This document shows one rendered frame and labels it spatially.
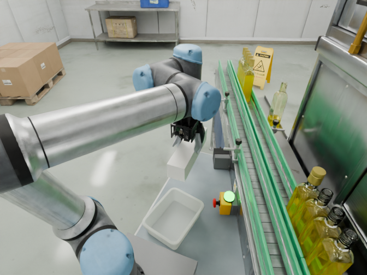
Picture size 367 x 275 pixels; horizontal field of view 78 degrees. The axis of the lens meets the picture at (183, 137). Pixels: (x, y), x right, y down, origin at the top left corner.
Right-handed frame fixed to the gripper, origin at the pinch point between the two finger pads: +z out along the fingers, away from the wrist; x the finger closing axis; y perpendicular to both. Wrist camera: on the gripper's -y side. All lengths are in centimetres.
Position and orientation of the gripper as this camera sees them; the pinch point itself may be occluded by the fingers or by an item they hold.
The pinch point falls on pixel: (189, 147)
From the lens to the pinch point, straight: 80.5
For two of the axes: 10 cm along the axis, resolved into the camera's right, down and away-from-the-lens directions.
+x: 9.3, 2.3, -2.9
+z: 0.0, 7.9, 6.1
